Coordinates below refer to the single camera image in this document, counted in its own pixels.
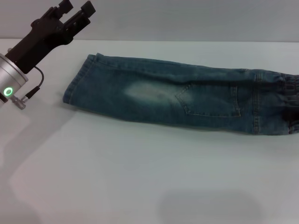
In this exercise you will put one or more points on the blue denim shorts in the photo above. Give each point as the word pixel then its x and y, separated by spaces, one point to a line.
pixel 177 93

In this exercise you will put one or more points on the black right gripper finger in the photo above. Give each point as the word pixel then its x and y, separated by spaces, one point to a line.
pixel 287 116

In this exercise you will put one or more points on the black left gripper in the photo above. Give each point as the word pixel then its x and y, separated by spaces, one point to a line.
pixel 39 42

